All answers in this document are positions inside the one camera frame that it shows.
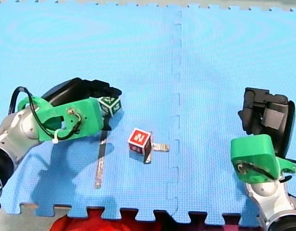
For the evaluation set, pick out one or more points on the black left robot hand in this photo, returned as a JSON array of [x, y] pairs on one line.
[[70, 90]]

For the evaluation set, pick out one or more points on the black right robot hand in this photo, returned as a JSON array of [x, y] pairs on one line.
[[282, 106]]

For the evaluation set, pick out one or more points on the green cube white marks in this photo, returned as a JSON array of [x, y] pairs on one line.
[[111, 104]]

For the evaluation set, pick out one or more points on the red cube white marks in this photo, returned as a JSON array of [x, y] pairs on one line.
[[138, 137]]

